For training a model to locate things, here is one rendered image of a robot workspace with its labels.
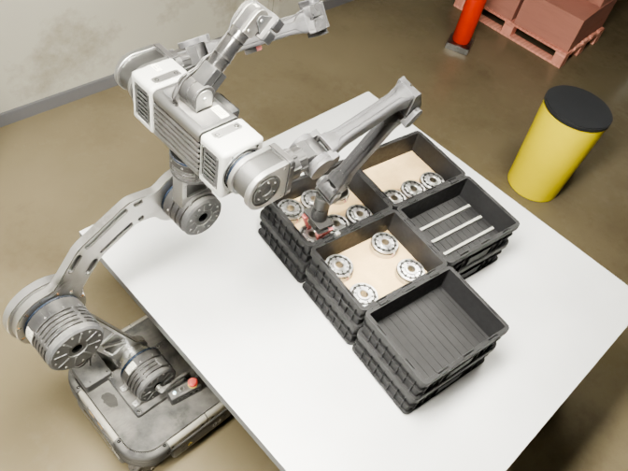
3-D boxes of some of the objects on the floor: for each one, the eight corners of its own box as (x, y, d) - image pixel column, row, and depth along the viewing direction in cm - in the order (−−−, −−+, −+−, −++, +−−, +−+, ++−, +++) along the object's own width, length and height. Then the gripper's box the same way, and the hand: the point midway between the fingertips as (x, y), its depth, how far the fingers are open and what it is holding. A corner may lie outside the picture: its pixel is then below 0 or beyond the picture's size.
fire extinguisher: (463, 35, 507) (492, -37, 461) (480, 54, 492) (511, -20, 447) (435, 37, 497) (463, -36, 452) (452, 57, 483) (481, -18, 437)
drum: (573, 190, 403) (625, 113, 356) (541, 216, 382) (592, 138, 335) (523, 154, 419) (567, 77, 372) (490, 178, 397) (532, 98, 350)
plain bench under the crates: (345, 639, 221) (397, 599, 169) (96, 331, 282) (78, 231, 230) (567, 380, 308) (649, 300, 255) (340, 187, 369) (368, 91, 316)
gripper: (305, 198, 215) (297, 228, 227) (322, 220, 210) (314, 249, 222) (321, 192, 219) (313, 221, 230) (338, 213, 214) (330, 241, 225)
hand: (314, 233), depth 226 cm, fingers open, 6 cm apart
